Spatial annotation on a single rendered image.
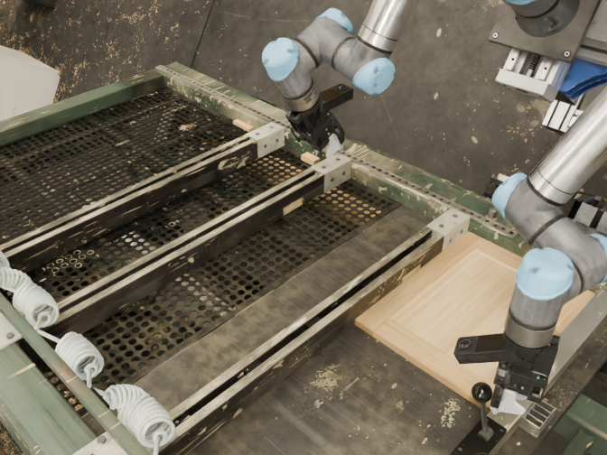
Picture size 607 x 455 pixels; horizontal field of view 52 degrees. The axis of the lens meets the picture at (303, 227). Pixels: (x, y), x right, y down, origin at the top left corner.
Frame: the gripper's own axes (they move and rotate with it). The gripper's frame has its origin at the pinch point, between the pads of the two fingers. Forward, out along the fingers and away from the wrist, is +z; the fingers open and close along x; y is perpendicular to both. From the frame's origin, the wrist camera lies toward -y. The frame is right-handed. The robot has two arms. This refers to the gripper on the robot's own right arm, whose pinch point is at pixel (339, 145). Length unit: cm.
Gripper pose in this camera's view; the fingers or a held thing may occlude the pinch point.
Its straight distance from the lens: 154.8
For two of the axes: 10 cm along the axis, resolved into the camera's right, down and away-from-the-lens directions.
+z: 3.6, 4.8, 8.0
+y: -6.0, 7.8, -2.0
